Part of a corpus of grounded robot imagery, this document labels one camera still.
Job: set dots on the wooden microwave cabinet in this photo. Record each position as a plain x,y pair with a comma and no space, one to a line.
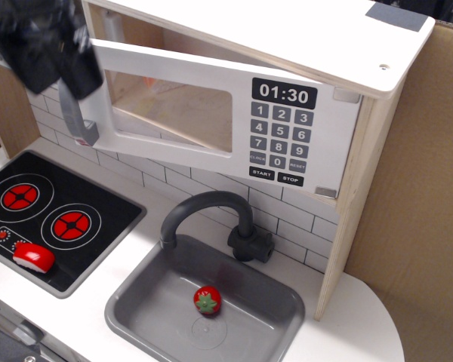
332,43

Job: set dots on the grey oven front panel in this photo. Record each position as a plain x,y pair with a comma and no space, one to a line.
22,340

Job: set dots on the brown cardboard panel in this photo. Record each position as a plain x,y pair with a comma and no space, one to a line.
403,248

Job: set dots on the black toy stovetop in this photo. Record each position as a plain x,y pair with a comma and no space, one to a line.
77,220

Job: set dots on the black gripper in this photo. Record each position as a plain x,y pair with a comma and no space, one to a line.
56,22

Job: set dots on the orange salmon sushi toy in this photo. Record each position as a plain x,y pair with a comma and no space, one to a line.
149,82

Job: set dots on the dark grey toy faucet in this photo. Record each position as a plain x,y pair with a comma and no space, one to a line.
244,239

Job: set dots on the white toy microwave door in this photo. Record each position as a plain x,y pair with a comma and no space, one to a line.
233,118

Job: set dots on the red tuna sushi toy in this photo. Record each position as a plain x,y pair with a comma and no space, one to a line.
33,256

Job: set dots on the grey microwave door handle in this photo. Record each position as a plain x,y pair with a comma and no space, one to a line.
84,132

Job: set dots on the wooden left side panel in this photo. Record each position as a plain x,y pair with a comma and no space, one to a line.
18,127

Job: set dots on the red toy strawberry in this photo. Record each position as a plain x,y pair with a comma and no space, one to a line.
207,300

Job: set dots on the grey toy sink basin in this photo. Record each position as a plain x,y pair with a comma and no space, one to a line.
153,309

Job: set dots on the grey tape patch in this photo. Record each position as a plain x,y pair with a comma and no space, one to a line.
397,17

